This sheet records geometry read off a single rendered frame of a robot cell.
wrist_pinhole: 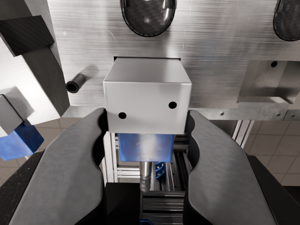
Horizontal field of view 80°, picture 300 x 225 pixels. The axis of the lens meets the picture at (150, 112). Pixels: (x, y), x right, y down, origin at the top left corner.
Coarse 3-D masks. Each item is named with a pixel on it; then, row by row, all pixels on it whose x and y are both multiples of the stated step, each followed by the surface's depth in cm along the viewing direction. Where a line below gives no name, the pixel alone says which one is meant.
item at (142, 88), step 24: (120, 72) 11; (144, 72) 11; (168, 72) 11; (120, 96) 10; (144, 96) 10; (168, 96) 10; (120, 120) 11; (144, 120) 11; (168, 120) 11; (120, 144) 14; (144, 144) 14; (168, 144) 14; (144, 168) 16; (144, 192) 19
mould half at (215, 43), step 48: (48, 0) 12; (96, 0) 12; (192, 0) 12; (240, 0) 12; (96, 48) 14; (144, 48) 14; (192, 48) 14; (240, 48) 14; (288, 48) 14; (96, 96) 16; (192, 96) 16
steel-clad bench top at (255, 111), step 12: (24, 0) 20; (36, 0) 20; (36, 12) 20; (48, 12) 20; (48, 24) 21; (72, 108) 27; (84, 108) 27; (96, 108) 27; (192, 108) 27; (204, 108) 27; (216, 108) 27; (240, 108) 27; (252, 108) 27; (264, 108) 27; (276, 108) 27; (264, 120) 28; (276, 120) 28; (288, 120) 28
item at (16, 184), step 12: (36, 156) 8; (24, 168) 7; (12, 180) 6; (24, 180) 6; (0, 192) 6; (12, 192) 6; (24, 192) 6; (0, 204) 6; (12, 204) 6; (0, 216) 5; (12, 216) 5
